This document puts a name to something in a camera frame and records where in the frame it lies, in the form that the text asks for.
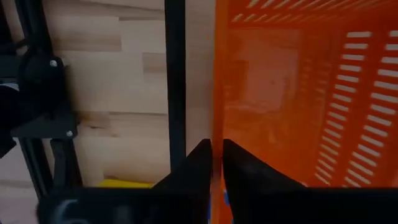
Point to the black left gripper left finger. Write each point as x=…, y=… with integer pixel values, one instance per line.
x=199, y=168

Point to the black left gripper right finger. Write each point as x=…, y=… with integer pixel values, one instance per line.
x=245, y=174

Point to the yellow plastic basket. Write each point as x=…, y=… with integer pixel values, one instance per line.
x=124, y=183

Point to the orange plastic basket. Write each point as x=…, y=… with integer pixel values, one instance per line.
x=280, y=93

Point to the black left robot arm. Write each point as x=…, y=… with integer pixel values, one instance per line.
x=40, y=90

